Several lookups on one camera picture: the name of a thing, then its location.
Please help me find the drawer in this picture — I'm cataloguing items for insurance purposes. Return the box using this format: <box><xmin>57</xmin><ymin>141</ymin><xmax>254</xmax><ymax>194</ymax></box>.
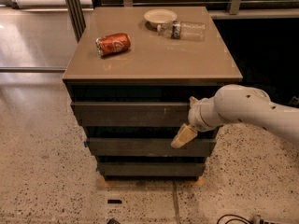
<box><xmin>87</xmin><ymin>138</ymin><xmax>216</xmax><ymax>157</ymax></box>
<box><xmin>71</xmin><ymin>102</ymin><xmax>189</xmax><ymax>127</ymax></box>
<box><xmin>97</xmin><ymin>162</ymin><xmax>206</xmax><ymax>177</ymax></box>

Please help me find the white bowl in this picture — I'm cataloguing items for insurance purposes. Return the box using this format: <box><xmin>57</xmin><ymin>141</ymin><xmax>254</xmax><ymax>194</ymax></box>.
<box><xmin>144</xmin><ymin>9</ymin><xmax>177</xmax><ymax>28</ymax></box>

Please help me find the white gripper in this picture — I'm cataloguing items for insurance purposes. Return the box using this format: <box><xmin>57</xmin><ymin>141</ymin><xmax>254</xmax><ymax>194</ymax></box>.
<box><xmin>171</xmin><ymin>96</ymin><xmax>222</xmax><ymax>148</ymax></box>

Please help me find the orange soda can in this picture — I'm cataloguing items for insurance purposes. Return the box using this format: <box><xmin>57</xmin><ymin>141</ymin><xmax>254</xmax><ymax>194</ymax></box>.
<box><xmin>95</xmin><ymin>33</ymin><xmax>131</xmax><ymax>57</ymax></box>

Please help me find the brown drawer cabinet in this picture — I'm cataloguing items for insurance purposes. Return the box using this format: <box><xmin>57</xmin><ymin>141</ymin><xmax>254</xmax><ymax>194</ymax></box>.
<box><xmin>62</xmin><ymin>6</ymin><xmax>244</xmax><ymax>182</ymax></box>

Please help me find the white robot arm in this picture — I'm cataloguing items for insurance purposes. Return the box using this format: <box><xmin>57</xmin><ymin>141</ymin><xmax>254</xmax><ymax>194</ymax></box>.
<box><xmin>171</xmin><ymin>85</ymin><xmax>299</xmax><ymax>148</ymax></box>

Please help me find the clear plastic bottle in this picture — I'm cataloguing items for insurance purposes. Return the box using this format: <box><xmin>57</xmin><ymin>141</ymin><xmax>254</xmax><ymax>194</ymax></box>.
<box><xmin>157</xmin><ymin>21</ymin><xmax>206</xmax><ymax>42</ymax></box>

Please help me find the black cable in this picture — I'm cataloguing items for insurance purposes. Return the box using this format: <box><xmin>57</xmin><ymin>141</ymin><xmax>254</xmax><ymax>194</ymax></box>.
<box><xmin>216</xmin><ymin>214</ymin><xmax>253</xmax><ymax>224</ymax></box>

